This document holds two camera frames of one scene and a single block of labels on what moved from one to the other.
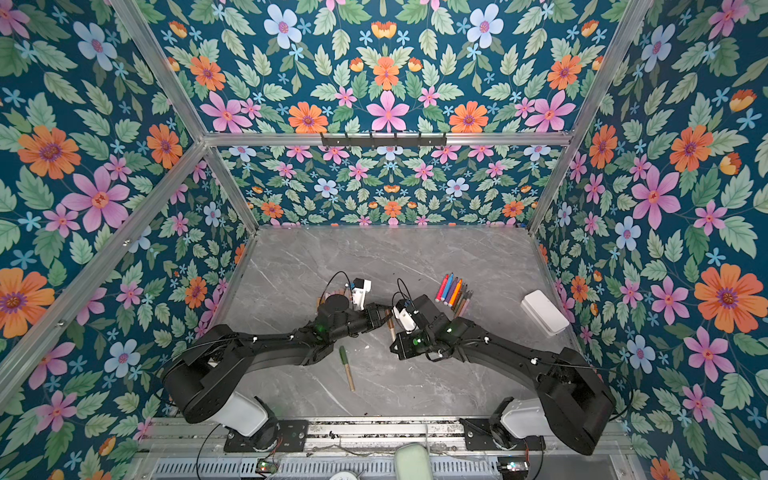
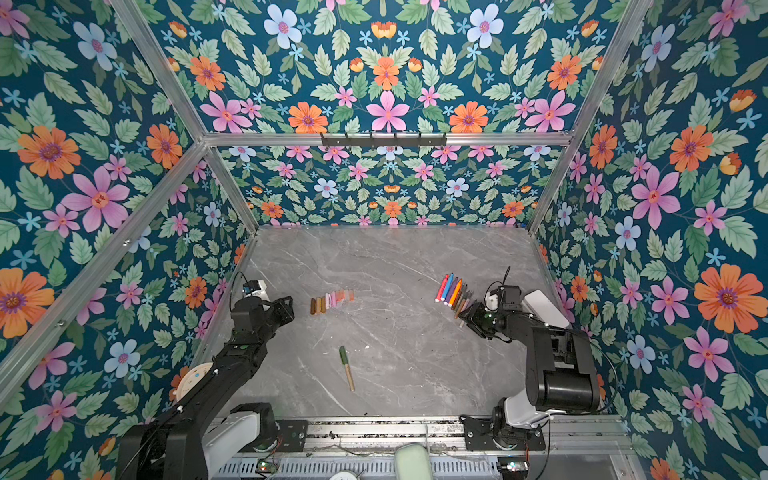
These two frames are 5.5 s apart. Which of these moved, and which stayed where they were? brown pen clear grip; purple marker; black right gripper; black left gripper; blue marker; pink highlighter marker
Moved: black right gripper; black left gripper
Stayed: purple marker; pink highlighter marker; brown pen clear grip; blue marker
